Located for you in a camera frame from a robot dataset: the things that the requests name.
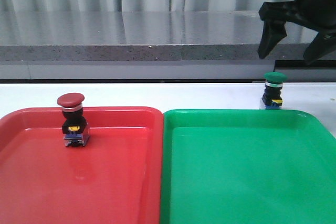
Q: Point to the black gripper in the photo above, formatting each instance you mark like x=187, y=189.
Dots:
x=318, y=15

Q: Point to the green mushroom push button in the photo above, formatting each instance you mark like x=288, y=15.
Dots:
x=271, y=98

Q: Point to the red mushroom push button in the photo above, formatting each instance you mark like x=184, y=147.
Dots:
x=75, y=128

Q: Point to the grey granite counter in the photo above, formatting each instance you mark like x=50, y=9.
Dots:
x=144, y=46

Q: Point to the green plastic tray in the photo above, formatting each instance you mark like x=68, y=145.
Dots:
x=247, y=166

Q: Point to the red plastic tray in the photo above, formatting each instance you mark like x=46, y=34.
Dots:
x=115, y=178

